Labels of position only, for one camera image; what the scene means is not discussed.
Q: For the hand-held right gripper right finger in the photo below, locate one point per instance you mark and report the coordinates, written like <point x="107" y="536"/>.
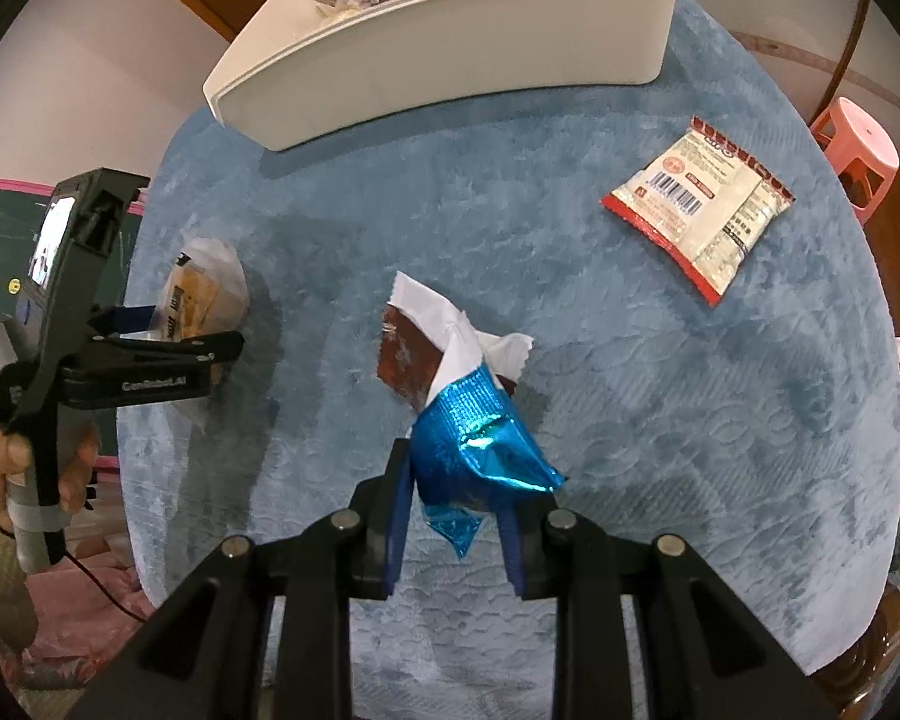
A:
<point x="514" y="551"/>

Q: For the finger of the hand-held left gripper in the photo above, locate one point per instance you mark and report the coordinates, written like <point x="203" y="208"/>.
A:
<point x="210" y="351"/>
<point x="131" y="319"/>

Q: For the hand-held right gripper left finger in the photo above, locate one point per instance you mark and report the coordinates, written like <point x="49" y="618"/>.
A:
<point x="397" y="532"/>

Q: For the orange cracker clear packet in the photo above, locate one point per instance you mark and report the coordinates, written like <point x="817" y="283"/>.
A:
<point x="195" y="292"/>

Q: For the blue foil snack packet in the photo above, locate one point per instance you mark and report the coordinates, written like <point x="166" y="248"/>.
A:
<point x="480" y="442"/>

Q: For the white plastic tray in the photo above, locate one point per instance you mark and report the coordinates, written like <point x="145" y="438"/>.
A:
<point x="457" y="52"/>

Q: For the person's left hand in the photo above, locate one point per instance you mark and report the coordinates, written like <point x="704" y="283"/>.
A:
<point x="79" y="465"/>

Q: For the small dark red snack packet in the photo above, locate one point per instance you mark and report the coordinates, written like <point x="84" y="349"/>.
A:
<point x="409" y="352"/>

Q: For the blue table cloth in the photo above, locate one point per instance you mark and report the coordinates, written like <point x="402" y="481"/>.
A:
<point x="645" y="427"/>

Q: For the pink cloth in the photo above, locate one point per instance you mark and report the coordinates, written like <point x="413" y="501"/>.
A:
<point x="82" y="652"/>

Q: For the wooden round table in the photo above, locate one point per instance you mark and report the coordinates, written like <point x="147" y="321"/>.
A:
<point x="870" y="660"/>

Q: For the red white snack packet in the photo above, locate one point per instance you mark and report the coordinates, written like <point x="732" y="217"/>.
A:
<point x="697" y="210"/>

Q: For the pink plastic stool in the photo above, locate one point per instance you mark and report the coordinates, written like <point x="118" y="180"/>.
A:
<point x="855" y="142"/>

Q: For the green chalkboard pink frame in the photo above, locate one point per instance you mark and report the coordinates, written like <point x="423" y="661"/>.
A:
<point x="0" y="240"/>

